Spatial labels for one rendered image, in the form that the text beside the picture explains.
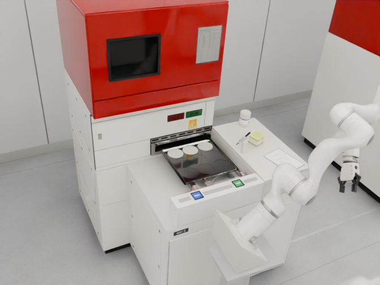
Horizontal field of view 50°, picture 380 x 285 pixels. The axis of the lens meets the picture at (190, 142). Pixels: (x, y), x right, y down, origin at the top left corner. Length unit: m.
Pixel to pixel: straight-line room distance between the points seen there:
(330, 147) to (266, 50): 2.95
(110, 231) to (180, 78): 1.22
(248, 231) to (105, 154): 1.02
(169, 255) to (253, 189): 0.60
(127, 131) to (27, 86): 1.57
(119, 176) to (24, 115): 1.57
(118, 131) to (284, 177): 1.04
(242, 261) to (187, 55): 1.16
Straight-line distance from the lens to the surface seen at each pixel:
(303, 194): 2.01
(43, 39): 3.75
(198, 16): 2.33
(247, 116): 2.80
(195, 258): 2.52
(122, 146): 2.57
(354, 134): 1.95
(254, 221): 2.05
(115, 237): 3.07
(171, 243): 2.32
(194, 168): 2.50
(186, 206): 2.17
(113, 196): 2.79
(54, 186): 3.84
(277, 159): 2.57
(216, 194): 2.25
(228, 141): 2.66
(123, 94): 2.32
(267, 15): 4.63
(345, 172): 2.39
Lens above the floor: 2.44
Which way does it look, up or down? 34 degrees down
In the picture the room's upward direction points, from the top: 4 degrees clockwise
